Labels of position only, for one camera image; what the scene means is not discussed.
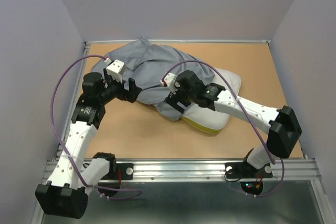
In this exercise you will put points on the aluminium front rail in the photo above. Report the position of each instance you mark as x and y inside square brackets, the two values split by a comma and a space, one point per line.
[208, 170]

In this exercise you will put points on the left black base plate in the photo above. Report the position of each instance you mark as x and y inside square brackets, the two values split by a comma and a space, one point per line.
[124, 171]

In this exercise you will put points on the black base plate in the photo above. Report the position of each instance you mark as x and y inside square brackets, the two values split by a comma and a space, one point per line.
[242, 170]
[124, 171]

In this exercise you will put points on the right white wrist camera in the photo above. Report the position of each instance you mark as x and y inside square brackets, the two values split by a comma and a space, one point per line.
[169, 81]

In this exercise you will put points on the aluminium rail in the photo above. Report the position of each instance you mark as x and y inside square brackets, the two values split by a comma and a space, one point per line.
[38, 212]
[208, 170]

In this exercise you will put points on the aluminium left side rail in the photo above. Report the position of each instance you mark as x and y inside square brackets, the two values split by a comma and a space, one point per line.
[38, 212]

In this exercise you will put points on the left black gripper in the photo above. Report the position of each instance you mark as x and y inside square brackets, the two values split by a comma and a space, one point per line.
[129, 95]

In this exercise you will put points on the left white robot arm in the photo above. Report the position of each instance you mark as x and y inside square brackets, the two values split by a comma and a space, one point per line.
[67, 189]

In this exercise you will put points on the white pillow yellow edge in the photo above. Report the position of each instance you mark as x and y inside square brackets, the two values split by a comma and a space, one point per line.
[206, 120]

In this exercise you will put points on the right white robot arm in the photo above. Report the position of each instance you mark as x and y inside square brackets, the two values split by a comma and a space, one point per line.
[281, 125]

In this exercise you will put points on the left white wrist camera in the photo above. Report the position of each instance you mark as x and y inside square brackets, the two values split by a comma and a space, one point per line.
[115, 69]

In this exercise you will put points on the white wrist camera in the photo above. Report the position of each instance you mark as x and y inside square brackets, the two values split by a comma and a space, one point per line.
[115, 69]
[169, 81]

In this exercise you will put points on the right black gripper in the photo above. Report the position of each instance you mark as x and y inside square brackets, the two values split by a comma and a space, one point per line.
[172, 99]

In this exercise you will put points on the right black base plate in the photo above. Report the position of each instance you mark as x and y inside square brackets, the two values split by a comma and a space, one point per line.
[242, 170]

